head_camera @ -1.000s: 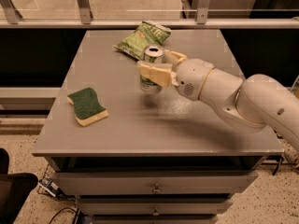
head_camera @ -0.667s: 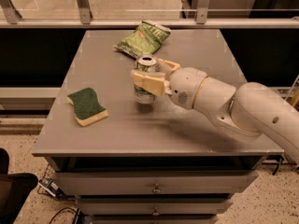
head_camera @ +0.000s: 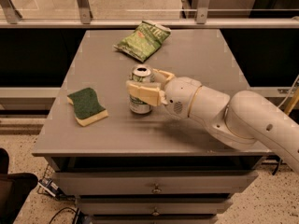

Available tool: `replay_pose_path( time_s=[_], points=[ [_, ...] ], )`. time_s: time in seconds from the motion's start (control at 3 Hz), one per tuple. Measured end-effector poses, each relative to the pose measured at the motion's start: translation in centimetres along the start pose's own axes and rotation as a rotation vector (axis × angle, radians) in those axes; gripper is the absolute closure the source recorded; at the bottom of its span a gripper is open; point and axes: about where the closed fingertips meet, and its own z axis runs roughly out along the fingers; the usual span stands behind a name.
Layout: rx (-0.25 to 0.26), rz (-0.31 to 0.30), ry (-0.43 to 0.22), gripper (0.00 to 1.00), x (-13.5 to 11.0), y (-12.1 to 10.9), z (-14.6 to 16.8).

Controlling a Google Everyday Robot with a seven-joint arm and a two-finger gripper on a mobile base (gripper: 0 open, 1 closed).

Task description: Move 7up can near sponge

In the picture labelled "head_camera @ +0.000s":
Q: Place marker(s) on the yellow wooden frame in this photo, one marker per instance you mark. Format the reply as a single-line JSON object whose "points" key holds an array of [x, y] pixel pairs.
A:
{"points": [[292, 103]]}

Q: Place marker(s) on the power strip on floor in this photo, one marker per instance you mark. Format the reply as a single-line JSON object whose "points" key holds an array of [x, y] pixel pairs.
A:
{"points": [[49, 186]]}

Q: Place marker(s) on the green 7up soda can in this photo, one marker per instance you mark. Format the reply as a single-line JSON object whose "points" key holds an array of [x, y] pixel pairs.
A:
{"points": [[141, 73]]}

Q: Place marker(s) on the grey drawer cabinet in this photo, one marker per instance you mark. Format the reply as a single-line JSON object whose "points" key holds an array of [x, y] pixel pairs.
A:
{"points": [[127, 142]]}

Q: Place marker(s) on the green yellow sponge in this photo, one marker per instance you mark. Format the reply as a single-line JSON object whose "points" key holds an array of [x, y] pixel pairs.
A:
{"points": [[87, 109]]}

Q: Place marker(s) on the green chip bag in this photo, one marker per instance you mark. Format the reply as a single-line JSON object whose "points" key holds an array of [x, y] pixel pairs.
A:
{"points": [[145, 40]]}

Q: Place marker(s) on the black chair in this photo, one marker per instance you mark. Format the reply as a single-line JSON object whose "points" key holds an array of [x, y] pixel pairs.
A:
{"points": [[14, 190]]}

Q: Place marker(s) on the metal window railing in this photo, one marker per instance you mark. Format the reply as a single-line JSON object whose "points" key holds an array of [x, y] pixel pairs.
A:
{"points": [[129, 13]]}

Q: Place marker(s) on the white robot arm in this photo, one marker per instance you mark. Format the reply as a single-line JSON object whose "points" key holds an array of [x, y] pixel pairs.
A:
{"points": [[238, 121]]}

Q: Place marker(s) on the grey drawer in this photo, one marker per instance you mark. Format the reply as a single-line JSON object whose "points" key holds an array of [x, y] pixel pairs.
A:
{"points": [[155, 207], [153, 182]]}

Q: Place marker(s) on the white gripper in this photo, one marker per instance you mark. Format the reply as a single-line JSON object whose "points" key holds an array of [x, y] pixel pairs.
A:
{"points": [[178, 95]]}

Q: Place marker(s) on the top grey drawer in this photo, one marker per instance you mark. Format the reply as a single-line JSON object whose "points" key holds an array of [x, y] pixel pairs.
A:
{"points": [[153, 182]]}

